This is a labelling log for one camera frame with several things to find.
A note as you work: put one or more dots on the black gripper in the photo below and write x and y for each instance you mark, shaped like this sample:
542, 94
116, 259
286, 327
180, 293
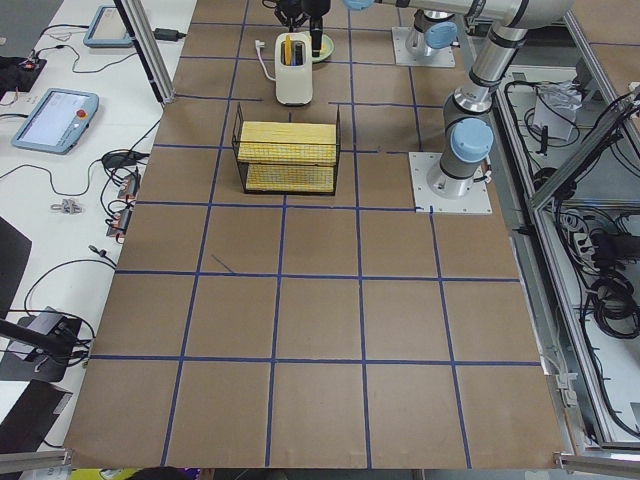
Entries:
291, 7
317, 9

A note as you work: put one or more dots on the white two-slot toaster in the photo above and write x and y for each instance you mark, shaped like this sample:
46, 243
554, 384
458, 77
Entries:
294, 86

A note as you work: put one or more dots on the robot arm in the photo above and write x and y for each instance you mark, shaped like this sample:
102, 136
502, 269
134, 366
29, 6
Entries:
431, 31
469, 138

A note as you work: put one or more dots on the yellow bread slice in toaster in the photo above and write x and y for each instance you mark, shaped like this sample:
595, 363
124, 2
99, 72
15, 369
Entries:
288, 51

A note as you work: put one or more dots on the light green plate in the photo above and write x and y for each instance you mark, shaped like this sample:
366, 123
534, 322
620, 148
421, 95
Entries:
326, 50

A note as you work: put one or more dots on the light wooden shelf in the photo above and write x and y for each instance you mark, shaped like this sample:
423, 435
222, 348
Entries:
287, 155

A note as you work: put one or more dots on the black power adapter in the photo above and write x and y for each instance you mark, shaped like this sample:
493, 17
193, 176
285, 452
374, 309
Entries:
164, 34

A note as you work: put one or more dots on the blue teach pendant far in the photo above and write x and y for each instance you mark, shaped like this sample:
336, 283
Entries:
107, 30

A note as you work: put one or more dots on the blue teach pendant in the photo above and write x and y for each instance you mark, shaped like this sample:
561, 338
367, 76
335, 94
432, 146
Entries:
107, 30
57, 122

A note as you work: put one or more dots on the blue teach pendant near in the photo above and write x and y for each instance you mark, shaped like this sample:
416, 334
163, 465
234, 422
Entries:
57, 122

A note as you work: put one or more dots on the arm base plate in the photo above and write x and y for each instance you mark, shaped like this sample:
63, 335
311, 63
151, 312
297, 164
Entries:
439, 58
475, 192

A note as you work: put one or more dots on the aluminium frame post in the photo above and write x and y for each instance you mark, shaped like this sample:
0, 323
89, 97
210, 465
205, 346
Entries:
138, 28

